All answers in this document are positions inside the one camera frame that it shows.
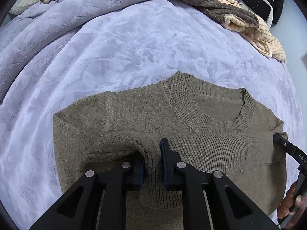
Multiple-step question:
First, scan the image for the black and white bag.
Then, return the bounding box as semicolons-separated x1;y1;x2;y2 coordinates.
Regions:
241;0;273;28

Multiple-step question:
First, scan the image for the lavender plush bed blanket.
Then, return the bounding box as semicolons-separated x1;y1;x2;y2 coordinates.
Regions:
1;0;304;229

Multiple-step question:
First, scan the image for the cream striped ribbed garment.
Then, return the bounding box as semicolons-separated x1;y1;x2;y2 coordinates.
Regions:
222;14;286;62

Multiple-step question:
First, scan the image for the person's right hand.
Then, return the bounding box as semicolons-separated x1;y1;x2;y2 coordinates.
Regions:
277;182;306;229

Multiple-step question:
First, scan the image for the olive brown knit sweater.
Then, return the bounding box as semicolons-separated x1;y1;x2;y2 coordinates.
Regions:
53;72;286;229

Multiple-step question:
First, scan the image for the dark brown fleece garment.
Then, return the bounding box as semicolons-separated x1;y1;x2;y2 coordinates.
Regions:
181;0;259;28

